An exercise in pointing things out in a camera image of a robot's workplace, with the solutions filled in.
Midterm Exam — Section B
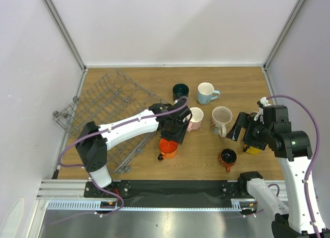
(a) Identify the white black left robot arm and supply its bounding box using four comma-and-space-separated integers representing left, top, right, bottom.
75, 100, 193, 197

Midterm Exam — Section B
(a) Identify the steel brown tumbler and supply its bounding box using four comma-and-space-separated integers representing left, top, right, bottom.
249, 112, 258, 121

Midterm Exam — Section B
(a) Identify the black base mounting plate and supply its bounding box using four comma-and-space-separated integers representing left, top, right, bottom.
84, 180, 256, 208

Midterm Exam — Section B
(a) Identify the light blue mug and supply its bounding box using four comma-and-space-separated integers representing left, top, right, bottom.
197, 82, 221, 105

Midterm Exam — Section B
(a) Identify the orange enamel mug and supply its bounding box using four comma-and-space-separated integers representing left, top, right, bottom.
157, 138, 178, 161

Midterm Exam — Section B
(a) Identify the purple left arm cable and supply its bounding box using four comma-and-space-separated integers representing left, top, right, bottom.
48, 96, 190, 225

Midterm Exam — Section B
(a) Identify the yellow enamel mug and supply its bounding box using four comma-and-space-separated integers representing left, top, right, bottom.
243, 144, 262, 154

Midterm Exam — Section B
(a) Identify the dark green mug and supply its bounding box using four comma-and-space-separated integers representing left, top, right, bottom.
172, 83, 189, 101

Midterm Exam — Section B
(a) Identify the red black patterned cup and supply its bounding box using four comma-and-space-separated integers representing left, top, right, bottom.
218, 149, 237, 172

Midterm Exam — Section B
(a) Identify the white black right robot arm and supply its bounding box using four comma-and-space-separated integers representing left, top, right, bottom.
226, 105, 329, 237

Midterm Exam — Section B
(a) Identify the pink faceted mug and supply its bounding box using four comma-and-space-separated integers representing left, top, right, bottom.
186, 107, 204, 132

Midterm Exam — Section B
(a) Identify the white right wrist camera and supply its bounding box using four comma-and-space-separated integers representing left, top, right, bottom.
254, 97, 271, 121

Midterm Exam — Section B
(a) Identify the cream floral tall mug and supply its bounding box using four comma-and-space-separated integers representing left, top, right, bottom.
211, 106, 233, 137

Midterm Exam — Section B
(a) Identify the grey wire dish rack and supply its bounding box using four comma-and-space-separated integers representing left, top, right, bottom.
53, 70, 166, 173

